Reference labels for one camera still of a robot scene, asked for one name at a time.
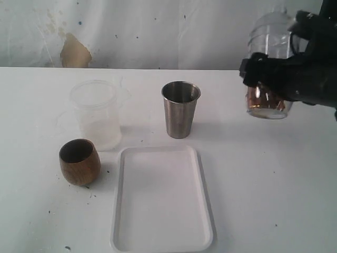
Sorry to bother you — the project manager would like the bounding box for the brown wooden block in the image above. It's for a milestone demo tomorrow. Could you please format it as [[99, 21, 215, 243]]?
[[246, 87, 285, 111]]

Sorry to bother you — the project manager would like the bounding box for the clear dome lid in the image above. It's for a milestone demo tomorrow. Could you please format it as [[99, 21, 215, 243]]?
[[248, 4, 292, 59]]

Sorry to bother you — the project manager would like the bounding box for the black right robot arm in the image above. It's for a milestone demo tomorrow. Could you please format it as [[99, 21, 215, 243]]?
[[239, 1, 336, 120]]

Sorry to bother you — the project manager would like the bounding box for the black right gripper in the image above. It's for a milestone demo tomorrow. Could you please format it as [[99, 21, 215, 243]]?
[[239, 11, 336, 105]]

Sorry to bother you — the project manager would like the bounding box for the stainless steel cup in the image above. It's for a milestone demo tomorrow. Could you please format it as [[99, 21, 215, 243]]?
[[161, 81, 201, 139]]

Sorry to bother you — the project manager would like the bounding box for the translucent plastic jar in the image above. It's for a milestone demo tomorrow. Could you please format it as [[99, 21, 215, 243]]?
[[70, 80, 122, 151]]

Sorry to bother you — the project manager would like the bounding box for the brown wooden cup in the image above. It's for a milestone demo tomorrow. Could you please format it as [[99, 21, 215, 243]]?
[[59, 139, 101, 186]]

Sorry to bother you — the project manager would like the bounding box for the clear plastic measuring jar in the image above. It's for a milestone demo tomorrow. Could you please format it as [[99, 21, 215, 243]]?
[[246, 34, 294, 121]]

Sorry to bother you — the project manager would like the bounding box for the white rectangular tray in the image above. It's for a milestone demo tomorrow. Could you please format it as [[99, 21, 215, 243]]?
[[110, 145, 213, 252]]

